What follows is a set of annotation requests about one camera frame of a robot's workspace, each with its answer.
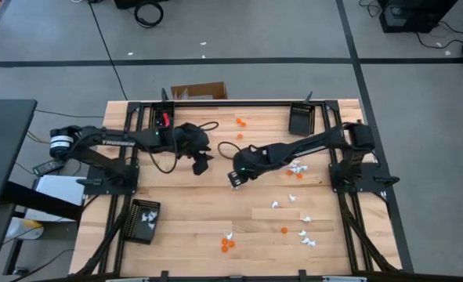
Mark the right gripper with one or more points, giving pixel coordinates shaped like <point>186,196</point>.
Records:
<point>252,162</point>

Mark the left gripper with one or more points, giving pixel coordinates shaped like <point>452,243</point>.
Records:
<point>192,139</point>

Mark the small red decoration piece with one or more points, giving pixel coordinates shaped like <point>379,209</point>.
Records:
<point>167,120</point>

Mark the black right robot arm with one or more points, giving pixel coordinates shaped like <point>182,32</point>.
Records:
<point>317,143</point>

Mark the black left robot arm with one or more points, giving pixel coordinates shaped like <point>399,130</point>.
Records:
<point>117,142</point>

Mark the brown cardboard box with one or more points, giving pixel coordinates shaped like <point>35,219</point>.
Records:
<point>200,90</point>

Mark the light grey metal strip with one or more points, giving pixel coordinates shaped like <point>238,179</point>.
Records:
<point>127,280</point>
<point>344,279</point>

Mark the white box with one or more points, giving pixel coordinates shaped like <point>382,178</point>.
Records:
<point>58,188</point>

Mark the black power adapter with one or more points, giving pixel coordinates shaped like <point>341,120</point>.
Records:
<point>49,167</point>

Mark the black desk crossbar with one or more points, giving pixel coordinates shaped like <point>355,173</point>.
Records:
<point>43,201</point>

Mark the yellow object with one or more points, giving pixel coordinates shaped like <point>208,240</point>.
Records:
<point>33,225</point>

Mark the black desk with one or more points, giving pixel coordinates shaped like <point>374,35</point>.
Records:
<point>4,152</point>

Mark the white bag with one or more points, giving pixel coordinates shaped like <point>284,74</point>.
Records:
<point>15,231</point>

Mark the black caster wheel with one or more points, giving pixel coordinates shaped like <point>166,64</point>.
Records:
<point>20,271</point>

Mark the black equipment cart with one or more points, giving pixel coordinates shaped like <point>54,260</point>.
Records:
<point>411,19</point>

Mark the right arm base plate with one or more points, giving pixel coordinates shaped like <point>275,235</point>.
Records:
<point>337,184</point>

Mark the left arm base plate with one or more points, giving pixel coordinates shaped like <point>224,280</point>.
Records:
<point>98,189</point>

